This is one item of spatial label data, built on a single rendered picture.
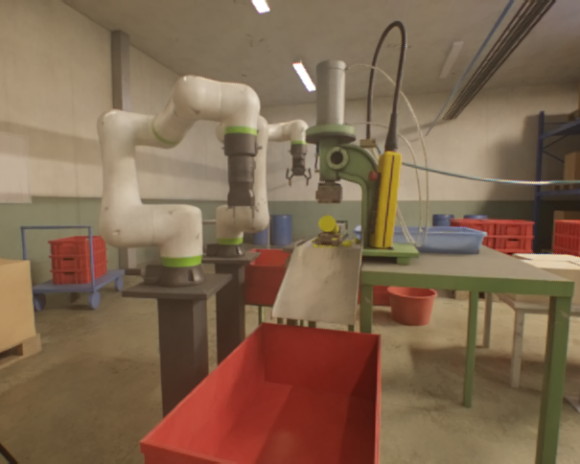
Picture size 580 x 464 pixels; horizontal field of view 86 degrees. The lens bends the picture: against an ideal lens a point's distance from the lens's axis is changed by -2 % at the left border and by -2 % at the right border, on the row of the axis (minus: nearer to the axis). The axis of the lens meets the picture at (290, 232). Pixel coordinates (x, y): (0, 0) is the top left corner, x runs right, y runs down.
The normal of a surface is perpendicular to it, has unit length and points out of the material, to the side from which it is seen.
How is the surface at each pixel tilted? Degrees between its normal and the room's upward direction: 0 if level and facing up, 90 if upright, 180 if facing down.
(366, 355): 90
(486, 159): 90
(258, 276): 90
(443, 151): 90
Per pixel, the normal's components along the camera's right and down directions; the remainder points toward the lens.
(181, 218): 0.49, 0.04
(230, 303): -0.10, 0.08
